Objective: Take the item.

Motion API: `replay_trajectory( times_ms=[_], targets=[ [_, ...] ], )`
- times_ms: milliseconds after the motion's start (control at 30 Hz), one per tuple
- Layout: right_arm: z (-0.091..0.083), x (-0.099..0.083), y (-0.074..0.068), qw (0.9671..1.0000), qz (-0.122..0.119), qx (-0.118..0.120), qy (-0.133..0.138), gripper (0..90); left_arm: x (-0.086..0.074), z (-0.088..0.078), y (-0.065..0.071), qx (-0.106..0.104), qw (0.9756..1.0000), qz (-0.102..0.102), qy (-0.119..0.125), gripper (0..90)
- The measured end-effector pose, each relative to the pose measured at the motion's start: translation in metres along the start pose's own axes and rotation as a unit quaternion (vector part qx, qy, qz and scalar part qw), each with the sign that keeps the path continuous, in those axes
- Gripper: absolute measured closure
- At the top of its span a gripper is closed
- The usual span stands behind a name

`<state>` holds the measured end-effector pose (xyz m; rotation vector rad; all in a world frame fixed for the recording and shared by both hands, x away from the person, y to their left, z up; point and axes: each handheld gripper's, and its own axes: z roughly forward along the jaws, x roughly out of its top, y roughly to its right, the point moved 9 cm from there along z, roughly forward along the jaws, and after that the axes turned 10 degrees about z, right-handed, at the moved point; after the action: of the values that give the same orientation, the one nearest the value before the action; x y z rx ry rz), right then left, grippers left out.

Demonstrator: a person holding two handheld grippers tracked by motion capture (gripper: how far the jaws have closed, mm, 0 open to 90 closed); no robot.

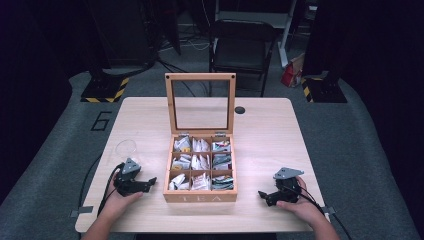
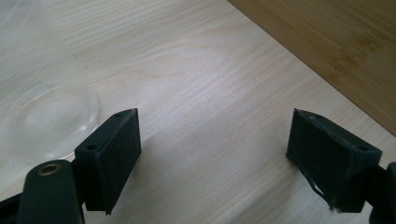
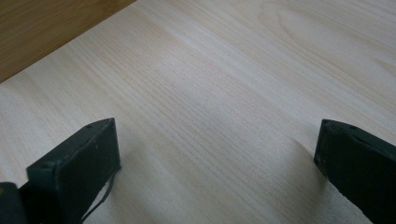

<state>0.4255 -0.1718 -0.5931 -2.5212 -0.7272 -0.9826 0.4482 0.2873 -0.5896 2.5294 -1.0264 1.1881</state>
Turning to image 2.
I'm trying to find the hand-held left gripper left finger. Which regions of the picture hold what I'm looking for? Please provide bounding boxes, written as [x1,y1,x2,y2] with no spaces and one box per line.
[74,107,143,216]

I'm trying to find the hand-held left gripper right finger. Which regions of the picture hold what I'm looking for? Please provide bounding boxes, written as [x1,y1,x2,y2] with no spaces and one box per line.
[285,107,383,214]

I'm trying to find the clear glass cup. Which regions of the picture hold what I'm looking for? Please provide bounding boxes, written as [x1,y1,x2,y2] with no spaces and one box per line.
[0,0,101,165]

